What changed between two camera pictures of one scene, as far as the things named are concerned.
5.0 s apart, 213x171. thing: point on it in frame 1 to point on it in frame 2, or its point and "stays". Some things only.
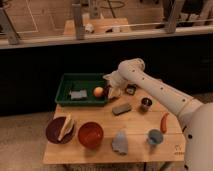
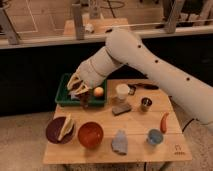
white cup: [113, 92] to [122, 90]
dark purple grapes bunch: [106, 90] to [84, 99]
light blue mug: [155, 136] stays
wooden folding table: [132, 128] stays
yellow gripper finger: [114, 92] to [75, 79]
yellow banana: [68, 125] stays
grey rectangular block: [121, 109] stays
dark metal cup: [146, 102] stays
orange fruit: [98, 91] stays
